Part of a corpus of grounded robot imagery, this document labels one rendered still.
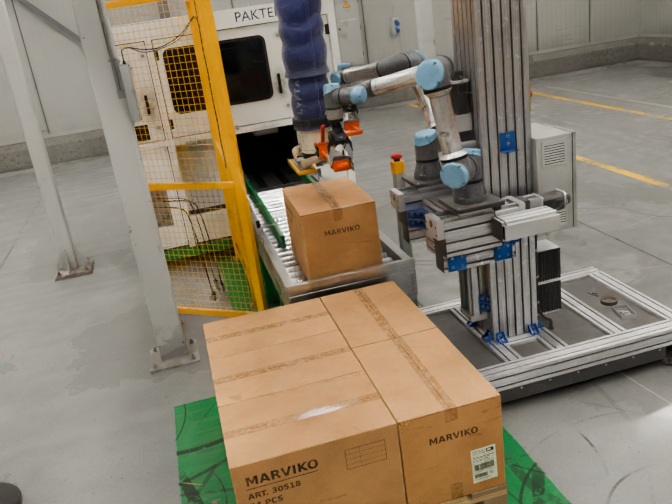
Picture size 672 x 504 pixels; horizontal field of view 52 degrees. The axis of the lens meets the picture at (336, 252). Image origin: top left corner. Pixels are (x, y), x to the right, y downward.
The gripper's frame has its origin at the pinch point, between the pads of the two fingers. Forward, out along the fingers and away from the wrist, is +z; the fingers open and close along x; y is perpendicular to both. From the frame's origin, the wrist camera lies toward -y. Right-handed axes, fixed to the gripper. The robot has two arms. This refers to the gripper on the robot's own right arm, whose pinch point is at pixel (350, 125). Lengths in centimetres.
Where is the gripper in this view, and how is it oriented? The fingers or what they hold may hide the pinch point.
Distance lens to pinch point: 409.5
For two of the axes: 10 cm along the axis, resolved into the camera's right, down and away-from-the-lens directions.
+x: 9.6, -2.0, 1.7
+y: 2.3, 3.2, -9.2
